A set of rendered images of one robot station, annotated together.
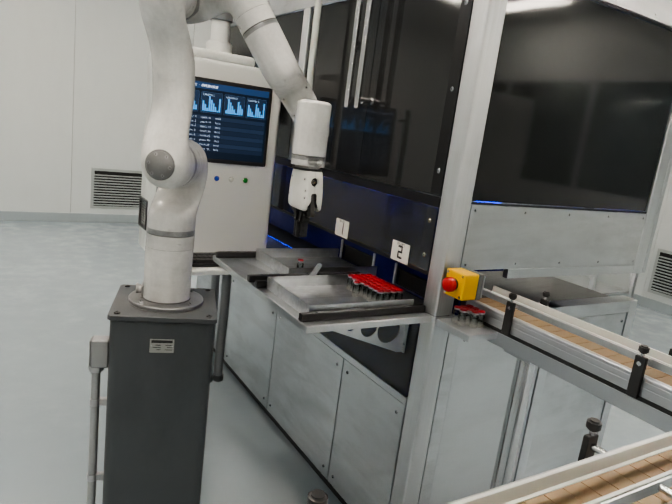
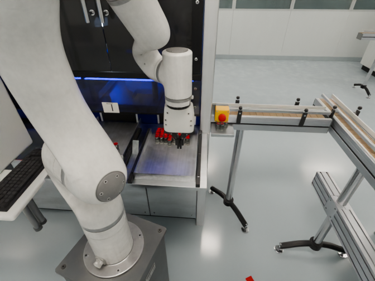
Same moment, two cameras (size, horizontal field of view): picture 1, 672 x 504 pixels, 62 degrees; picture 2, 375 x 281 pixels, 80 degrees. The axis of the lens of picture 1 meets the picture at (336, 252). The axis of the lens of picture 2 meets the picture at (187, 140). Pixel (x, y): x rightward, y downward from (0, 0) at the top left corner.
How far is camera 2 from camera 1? 1.18 m
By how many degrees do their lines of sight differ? 53
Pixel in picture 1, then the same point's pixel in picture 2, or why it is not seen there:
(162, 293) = (126, 250)
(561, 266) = not seen: hidden behind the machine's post
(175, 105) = (84, 119)
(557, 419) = not seen: hidden behind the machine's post
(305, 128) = (186, 78)
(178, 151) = (120, 161)
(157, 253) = (115, 236)
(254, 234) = (20, 136)
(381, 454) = (186, 193)
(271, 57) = (158, 22)
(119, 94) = not seen: outside the picture
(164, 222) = (113, 215)
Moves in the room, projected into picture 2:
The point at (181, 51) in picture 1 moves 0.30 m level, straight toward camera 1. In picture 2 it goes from (59, 47) to (256, 68)
